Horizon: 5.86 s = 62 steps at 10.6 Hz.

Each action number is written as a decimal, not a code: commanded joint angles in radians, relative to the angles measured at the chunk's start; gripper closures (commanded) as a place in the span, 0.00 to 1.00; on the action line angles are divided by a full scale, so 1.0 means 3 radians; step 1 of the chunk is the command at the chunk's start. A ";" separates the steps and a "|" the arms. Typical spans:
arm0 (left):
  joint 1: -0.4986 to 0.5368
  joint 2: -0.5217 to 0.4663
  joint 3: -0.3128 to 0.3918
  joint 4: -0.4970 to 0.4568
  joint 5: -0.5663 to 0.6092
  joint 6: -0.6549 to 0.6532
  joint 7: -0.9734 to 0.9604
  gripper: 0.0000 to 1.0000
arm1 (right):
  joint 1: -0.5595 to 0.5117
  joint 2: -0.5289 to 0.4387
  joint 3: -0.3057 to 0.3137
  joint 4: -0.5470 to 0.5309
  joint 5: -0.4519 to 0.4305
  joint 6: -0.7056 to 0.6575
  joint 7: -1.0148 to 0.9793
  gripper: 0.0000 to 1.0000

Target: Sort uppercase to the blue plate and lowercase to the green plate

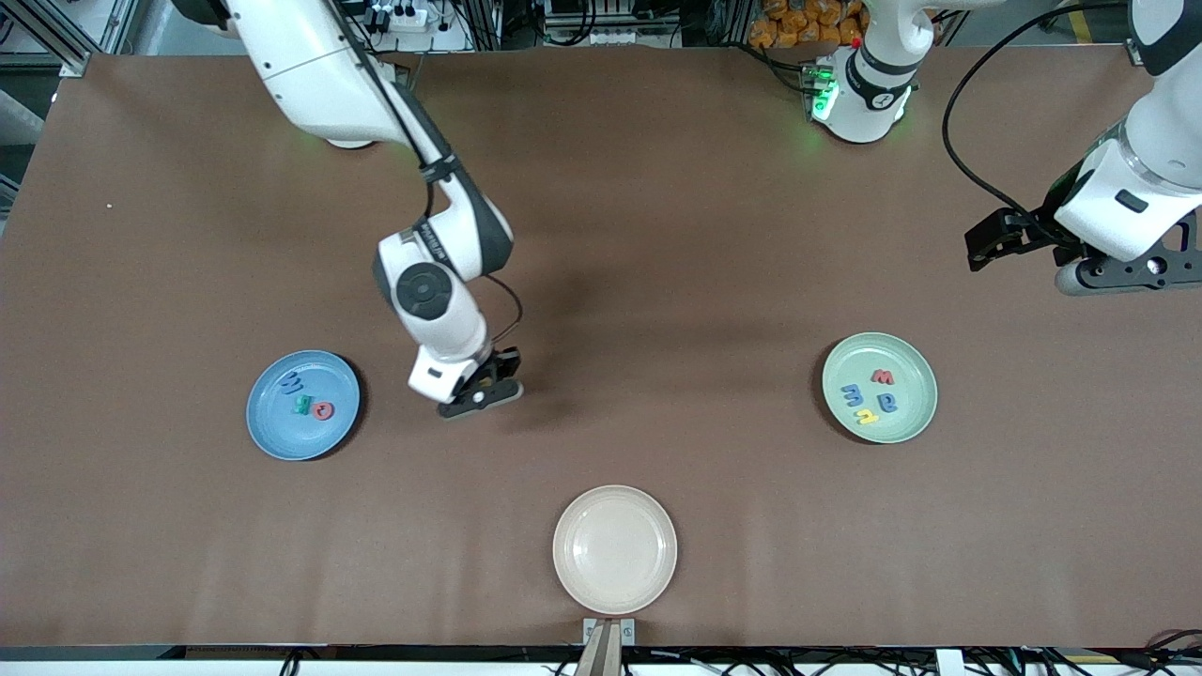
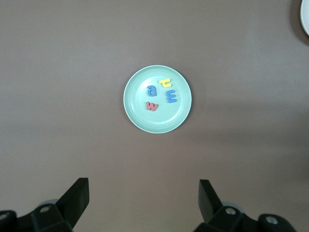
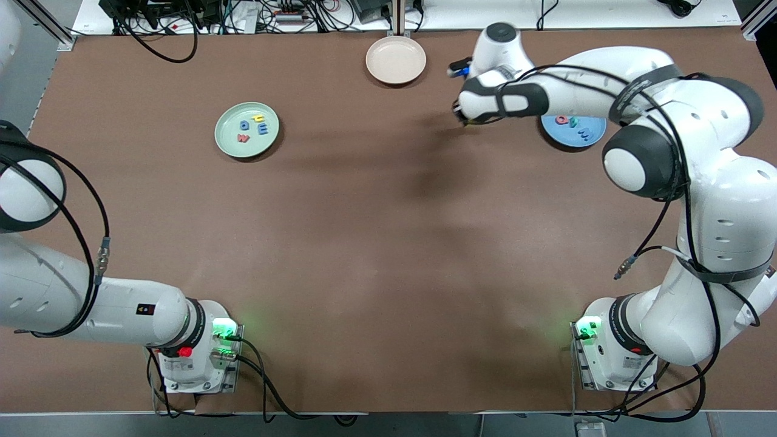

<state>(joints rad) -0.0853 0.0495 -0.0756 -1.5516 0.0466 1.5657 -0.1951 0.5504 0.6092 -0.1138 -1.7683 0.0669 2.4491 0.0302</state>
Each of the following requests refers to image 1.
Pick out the bag of orange items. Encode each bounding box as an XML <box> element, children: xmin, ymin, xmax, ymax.
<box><xmin>748</xmin><ymin>0</ymin><xmax>862</xmax><ymax>50</ymax></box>

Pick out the beige plate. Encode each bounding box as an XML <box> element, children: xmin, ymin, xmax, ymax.
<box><xmin>552</xmin><ymin>484</ymin><xmax>678</xmax><ymax>617</ymax></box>

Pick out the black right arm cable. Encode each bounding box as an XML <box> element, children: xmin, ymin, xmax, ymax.
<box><xmin>324</xmin><ymin>0</ymin><xmax>525</xmax><ymax>345</ymax></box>

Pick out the metal mount bracket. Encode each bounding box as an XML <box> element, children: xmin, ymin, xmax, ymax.
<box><xmin>575</xmin><ymin>617</ymin><xmax>637</xmax><ymax>676</ymax></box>

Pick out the green plate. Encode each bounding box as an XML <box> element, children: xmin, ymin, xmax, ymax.
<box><xmin>822</xmin><ymin>332</ymin><xmax>938</xmax><ymax>445</ymax></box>

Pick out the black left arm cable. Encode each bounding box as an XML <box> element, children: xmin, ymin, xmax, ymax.
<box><xmin>942</xmin><ymin>0</ymin><xmax>1128</xmax><ymax>247</ymax></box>

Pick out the background equipment rack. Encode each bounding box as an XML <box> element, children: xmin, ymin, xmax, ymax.
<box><xmin>488</xmin><ymin>0</ymin><xmax>745</xmax><ymax>51</ymax></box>

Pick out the aluminium frame profile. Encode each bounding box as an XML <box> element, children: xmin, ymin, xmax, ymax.
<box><xmin>0</xmin><ymin>0</ymin><xmax>97</xmax><ymax>79</ymax></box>

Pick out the brown table cover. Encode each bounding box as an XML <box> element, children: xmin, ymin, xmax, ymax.
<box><xmin>0</xmin><ymin>45</ymin><xmax>1202</xmax><ymax>651</ymax></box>

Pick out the blue plate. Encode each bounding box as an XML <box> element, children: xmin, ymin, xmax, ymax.
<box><xmin>246</xmin><ymin>350</ymin><xmax>362</xmax><ymax>462</ymax></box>

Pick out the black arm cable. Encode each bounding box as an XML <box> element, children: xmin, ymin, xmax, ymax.
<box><xmin>324</xmin><ymin>0</ymin><xmax>525</xmax><ymax>345</ymax></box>
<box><xmin>942</xmin><ymin>0</ymin><xmax>1128</xmax><ymax>247</ymax></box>

